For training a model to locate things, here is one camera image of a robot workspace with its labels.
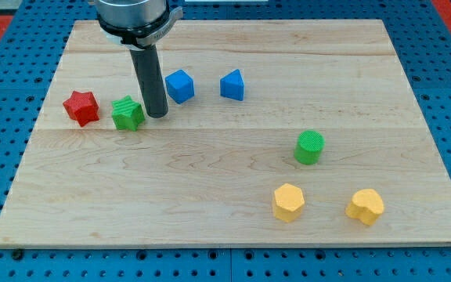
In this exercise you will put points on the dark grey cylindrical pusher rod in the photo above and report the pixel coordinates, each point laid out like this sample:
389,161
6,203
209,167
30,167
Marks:
148,71

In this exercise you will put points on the green star block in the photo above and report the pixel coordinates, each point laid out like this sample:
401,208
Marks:
127,114

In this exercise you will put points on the red star block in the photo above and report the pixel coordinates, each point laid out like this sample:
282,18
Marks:
82,107

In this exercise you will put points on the blue cube block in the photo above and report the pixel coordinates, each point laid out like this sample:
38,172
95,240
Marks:
180,86

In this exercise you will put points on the blue triangle block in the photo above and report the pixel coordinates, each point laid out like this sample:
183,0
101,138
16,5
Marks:
232,86

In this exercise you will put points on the light wooden board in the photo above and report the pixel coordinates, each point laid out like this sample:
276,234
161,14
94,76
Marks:
204,175

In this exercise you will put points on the green cylinder block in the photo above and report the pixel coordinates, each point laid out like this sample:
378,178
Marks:
309,147

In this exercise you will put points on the yellow hexagon block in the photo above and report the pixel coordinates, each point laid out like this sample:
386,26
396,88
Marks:
287,202

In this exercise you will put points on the yellow heart block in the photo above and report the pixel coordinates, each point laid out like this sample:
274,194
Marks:
366,205

